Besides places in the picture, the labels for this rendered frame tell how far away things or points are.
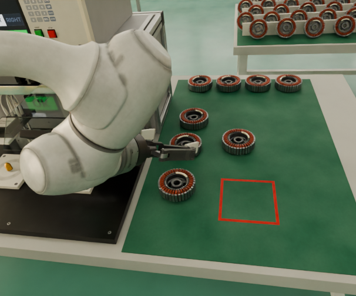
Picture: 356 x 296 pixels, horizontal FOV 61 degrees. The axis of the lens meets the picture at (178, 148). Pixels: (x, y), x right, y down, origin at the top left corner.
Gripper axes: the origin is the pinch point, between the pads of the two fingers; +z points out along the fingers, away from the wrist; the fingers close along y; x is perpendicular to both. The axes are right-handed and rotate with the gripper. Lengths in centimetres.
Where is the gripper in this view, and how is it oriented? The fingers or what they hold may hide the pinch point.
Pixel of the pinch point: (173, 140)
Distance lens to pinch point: 79.6
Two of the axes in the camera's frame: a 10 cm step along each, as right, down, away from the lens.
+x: 1.8, -9.5, -2.4
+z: 4.9, -1.2, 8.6
